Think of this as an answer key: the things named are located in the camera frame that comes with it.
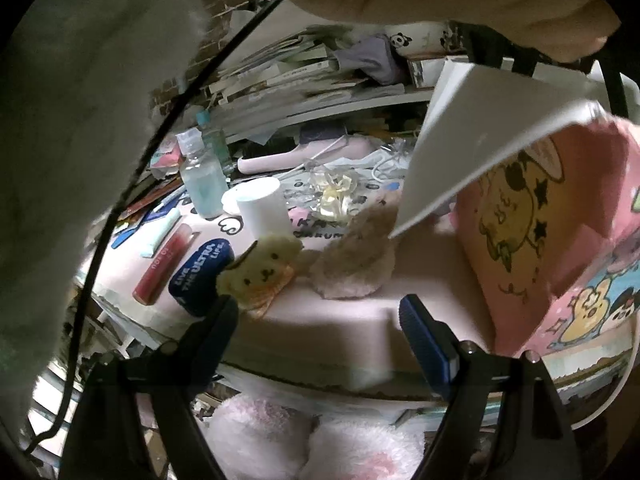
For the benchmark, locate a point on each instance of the person's left forearm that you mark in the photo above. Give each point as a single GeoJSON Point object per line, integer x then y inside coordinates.
{"type": "Point", "coordinates": [75, 135]}

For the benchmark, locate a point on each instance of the cream dog plush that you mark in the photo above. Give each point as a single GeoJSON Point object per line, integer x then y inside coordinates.
{"type": "Point", "coordinates": [260, 272]}

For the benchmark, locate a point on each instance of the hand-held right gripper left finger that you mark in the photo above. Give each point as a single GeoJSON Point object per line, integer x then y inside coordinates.
{"type": "Point", "coordinates": [224, 312]}

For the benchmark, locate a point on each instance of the grey cloth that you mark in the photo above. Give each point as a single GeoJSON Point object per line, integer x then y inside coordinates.
{"type": "Point", "coordinates": [370, 60]}

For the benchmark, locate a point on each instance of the pink hair brush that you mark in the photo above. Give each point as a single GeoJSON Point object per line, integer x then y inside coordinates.
{"type": "Point", "coordinates": [300, 152]}

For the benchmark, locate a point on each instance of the pink fluffy slipper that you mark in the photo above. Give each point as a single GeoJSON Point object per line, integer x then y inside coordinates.
{"type": "Point", "coordinates": [255, 435]}
{"type": "Point", "coordinates": [365, 447]}

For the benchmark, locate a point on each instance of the clear wrapper with flower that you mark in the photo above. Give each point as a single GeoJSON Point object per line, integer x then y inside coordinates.
{"type": "Point", "coordinates": [335, 195]}

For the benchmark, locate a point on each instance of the white cup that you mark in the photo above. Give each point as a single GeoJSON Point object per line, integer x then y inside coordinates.
{"type": "Point", "coordinates": [260, 210]}

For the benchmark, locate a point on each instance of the stack of books and papers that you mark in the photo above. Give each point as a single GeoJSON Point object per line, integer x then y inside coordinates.
{"type": "Point", "coordinates": [280, 80]}

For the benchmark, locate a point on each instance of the clear bottle with blue cap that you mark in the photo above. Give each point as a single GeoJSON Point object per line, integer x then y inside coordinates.
{"type": "Point", "coordinates": [217, 135]}

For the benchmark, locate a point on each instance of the beige fluffy plush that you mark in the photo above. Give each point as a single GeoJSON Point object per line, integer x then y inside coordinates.
{"type": "Point", "coordinates": [355, 260]}

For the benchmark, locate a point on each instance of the navy blue case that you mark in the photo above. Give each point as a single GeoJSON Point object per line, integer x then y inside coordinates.
{"type": "Point", "coordinates": [200, 275]}

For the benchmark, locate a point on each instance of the red tube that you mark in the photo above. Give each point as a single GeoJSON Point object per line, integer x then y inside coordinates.
{"type": "Point", "coordinates": [162, 265]}

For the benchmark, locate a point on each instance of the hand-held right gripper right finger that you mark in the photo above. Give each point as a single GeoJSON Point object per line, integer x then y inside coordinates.
{"type": "Point", "coordinates": [422, 332]}

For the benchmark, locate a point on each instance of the panda printed box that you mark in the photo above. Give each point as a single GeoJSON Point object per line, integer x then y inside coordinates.
{"type": "Point", "coordinates": [415, 40]}

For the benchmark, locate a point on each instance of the white and teal tube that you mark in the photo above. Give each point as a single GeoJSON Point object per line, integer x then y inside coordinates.
{"type": "Point", "coordinates": [160, 232]}

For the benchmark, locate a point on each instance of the pink cartoon printed box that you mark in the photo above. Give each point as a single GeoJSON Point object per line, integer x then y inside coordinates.
{"type": "Point", "coordinates": [540, 220]}

